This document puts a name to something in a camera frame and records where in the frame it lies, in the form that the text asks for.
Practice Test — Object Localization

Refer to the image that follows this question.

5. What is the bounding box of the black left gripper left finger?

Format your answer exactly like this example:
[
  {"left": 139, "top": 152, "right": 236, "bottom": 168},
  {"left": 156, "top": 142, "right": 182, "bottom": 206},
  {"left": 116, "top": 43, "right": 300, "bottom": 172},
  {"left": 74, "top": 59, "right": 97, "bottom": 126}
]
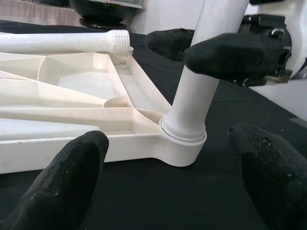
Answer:
[{"left": 0, "top": 130, "right": 110, "bottom": 230}]

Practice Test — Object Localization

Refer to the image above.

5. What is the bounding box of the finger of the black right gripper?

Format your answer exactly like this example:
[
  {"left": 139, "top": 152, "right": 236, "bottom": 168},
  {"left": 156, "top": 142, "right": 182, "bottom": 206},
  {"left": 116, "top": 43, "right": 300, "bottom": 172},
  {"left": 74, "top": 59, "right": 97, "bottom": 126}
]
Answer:
[
  {"left": 184, "top": 33, "right": 286, "bottom": 83},
  {"left": 146, "top": 28, "right": 196, "bottom": 62}
]

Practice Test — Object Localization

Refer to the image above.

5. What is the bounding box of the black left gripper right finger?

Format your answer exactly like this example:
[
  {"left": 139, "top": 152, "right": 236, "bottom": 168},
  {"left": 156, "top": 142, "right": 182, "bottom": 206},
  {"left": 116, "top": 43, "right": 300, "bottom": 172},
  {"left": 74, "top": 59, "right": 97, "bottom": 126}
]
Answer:
[{"left": 227, "top": 123, "right": 307, "bottom": 230}]

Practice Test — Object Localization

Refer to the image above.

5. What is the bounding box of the white plastic table leg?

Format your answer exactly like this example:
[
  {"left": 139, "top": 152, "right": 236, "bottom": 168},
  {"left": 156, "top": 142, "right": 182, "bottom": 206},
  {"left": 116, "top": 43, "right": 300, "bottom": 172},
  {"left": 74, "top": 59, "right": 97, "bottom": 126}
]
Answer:
[
  {"left": 0, "top": 28, "right": 131, "bottom": 55},
  {"left": 161, "top": 0, "right": 250, "bottom": 144}
]

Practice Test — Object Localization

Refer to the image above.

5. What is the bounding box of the black bowl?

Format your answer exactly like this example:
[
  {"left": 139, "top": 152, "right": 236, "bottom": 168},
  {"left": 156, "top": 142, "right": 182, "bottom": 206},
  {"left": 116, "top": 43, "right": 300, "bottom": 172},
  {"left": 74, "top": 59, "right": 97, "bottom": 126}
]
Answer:
[{"left": 68, "top": 0, "right": 135, "bottom": 24}]

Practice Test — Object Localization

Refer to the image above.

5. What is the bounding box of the white plastic table top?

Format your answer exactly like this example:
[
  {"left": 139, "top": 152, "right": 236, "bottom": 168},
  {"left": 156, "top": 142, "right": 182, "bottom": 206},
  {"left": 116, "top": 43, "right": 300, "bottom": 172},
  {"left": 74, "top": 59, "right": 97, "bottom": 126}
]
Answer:
[{"left": 0, "top": 44, "right": 207, "bottom": 175}]

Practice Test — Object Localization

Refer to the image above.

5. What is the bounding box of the black tablecloth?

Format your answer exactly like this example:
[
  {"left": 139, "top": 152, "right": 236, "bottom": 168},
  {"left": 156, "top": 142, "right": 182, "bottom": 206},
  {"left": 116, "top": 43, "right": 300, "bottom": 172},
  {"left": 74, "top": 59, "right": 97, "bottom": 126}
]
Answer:
[{"left": 0, "top": 19, "right": 307, "bottom": 230}]

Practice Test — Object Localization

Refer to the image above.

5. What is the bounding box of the beige tablecloth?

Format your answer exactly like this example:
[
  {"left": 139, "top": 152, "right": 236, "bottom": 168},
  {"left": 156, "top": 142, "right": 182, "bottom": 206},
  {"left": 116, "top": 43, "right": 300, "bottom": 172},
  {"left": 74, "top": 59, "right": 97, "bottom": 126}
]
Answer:
[{"left": 0, "top": 0, "right": 82, "bottom": 26}]

